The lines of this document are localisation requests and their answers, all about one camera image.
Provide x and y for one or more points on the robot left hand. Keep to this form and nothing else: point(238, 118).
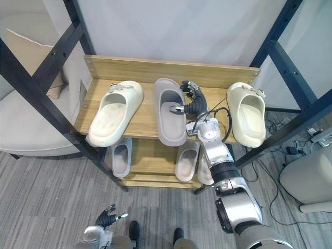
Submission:
point(105, 219)

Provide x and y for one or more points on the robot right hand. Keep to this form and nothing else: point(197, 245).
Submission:
point(197, 103)

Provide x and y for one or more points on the large grey slipper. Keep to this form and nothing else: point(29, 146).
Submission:
point(171, 129)

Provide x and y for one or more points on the cream slipper with charm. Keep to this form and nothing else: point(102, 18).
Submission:
point(249, 122)
point(109, 124)

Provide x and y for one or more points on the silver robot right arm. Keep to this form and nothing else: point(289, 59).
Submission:
point(233, 205)

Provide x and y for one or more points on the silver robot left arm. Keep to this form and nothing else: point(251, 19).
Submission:
point(90, 233)

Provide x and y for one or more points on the wooden shoe rack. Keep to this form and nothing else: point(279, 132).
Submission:
point(145, 75)

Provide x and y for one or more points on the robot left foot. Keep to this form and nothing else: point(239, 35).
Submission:
point(134, 229)

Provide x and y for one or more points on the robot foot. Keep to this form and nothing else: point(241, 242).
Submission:
point(178, 233)
point(134, 229)

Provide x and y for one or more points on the small grey slipper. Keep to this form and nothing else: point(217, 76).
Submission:
point(120, 160)

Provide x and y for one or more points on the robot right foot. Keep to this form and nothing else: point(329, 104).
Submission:
point(178, 233)

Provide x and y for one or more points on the black power adapter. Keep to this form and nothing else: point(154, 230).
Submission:
point(290, 150)

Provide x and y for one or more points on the beige armchair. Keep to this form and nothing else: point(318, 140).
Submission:
point(31, 129)

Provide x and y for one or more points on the white power strip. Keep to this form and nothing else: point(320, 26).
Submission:
point(320, 137)

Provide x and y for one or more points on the white rounded appliance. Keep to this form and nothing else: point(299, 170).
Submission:
point(306, 179)

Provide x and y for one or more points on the black metal frame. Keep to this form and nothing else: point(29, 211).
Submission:
point(285, 59)
point(39, 98)

